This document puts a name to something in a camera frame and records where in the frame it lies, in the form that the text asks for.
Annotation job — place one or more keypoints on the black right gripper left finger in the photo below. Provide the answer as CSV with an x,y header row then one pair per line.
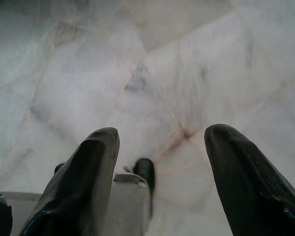
x,y
83,186

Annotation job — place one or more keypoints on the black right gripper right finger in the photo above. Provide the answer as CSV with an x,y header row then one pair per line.
x,y
248,186

